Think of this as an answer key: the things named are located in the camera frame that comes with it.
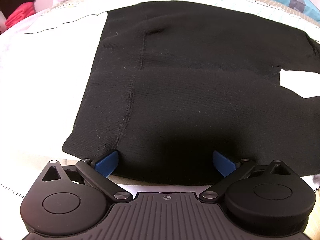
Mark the red clothing pile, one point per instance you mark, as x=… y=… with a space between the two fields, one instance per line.
x=23 y=11

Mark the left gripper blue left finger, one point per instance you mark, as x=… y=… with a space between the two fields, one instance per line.
x=95 y=174

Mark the black pants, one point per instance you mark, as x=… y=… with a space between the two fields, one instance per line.
x=173 y=82

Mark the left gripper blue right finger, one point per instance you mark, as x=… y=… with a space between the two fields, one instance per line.
x=231 y=173

